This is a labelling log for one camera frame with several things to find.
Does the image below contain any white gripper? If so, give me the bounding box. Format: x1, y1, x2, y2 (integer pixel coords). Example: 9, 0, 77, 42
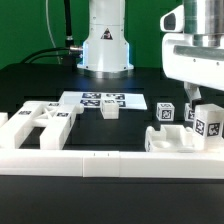
162, 33, 224, 109

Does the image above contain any white chair seat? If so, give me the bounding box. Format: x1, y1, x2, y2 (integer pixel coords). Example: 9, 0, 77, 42
145, 125, 224, 153

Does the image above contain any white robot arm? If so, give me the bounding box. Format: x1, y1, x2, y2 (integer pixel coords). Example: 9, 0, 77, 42
78, 0, 224, 102

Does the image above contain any white marker sheet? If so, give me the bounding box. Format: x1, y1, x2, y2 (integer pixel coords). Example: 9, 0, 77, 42
59, 91, 147, 110

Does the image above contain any white part at left edge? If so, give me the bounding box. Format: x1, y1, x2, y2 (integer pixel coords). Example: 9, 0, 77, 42
0, 112, 8, 128

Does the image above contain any white U-shaped fence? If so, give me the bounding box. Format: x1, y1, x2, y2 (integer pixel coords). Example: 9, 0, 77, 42
0, 149, 224, 179

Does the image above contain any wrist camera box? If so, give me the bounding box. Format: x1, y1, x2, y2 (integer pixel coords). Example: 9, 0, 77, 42
160, 5, 184, 33

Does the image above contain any black cable bundle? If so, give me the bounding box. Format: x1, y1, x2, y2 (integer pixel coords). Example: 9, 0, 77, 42
20, 0, 84, 65

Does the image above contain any white chair back frame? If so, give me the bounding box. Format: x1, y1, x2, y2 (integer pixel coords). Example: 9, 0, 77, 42
0, 101, 84, 150

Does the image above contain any thin white cable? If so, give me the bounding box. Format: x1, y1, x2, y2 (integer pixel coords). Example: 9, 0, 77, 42
45, 0, 63, 64

